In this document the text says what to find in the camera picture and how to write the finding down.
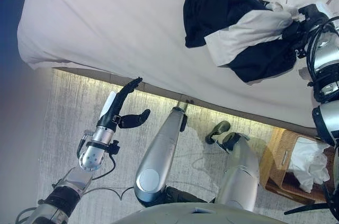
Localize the silver left robot leg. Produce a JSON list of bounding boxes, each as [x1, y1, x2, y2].
[[133, 106, 188, 208]]

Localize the bed with grey bedspread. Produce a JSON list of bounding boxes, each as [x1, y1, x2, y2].
[[17, 0, 339, 129]]

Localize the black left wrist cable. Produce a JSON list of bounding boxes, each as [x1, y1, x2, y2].
[[76, 130, 117, 181]]

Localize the pale white garment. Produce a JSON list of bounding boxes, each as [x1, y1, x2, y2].
[[287, 138, 332, 193]]

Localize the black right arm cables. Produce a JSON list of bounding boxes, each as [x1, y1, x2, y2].
[[304, 16, 339, 87]]

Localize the silver right robot leg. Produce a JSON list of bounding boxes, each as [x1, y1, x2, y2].
[[214, 131, 262, 213]]

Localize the black garment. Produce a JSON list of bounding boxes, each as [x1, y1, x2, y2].
[[183, 0, 297, 84]]

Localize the beige garment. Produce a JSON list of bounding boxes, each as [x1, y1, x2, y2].
[[203, 0, 339, 68]]

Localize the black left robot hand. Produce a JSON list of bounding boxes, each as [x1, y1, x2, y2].
[[96, 76, 151, 131]]

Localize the grey textured area rug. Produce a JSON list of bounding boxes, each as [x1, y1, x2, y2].
[[37, 67, 339, 224]]

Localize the brown wicker basket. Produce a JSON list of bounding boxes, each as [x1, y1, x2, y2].
[[261, 127, 336, 205]]

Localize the green right robot foot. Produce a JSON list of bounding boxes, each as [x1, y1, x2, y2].
[[205, 120, 231, 145]]

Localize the silver robot leg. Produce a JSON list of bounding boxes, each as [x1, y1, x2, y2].
[[214, 131, 262, 213], [133, 106, 188, 208]]

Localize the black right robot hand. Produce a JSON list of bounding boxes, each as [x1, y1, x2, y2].
[[282, 2, 333, 50]]

